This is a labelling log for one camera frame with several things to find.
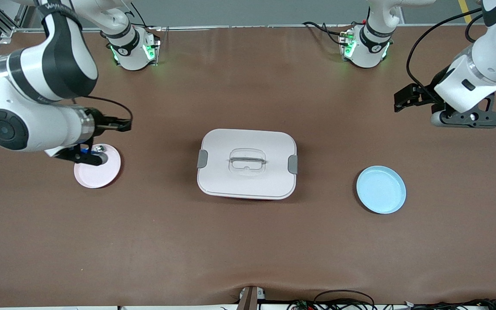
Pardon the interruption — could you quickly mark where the white lidded storage box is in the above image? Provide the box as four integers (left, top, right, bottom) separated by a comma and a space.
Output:
197, 128, 298, 200

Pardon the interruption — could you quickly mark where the pink round plate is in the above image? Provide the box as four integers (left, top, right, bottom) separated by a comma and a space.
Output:
74, 144, 121, 189

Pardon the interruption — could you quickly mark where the light blue round plate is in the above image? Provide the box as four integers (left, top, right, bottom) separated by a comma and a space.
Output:
356, 166, 406, 214

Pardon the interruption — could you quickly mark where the brown table mat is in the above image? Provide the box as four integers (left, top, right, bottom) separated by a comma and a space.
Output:
0, 25, 496, 308

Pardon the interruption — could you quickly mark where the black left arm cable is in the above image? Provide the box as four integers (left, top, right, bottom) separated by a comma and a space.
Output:
406, 8, 484, 93

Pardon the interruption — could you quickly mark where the black base cable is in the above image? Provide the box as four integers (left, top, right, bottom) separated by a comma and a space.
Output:
303, 21, 352, 46
121, 4, 159, 30

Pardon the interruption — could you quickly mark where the aluminium frame profile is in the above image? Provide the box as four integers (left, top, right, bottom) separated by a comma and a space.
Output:
0, 0, 31, 38

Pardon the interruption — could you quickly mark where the black looped cable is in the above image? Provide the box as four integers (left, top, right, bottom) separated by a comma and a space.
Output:
314, 290, 375, 310

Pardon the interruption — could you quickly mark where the black cable bundle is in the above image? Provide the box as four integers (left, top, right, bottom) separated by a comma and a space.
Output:
403, 299, 496, 310

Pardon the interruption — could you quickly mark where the camera mount post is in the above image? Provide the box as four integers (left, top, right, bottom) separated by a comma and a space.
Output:
236, 285, 266, 310

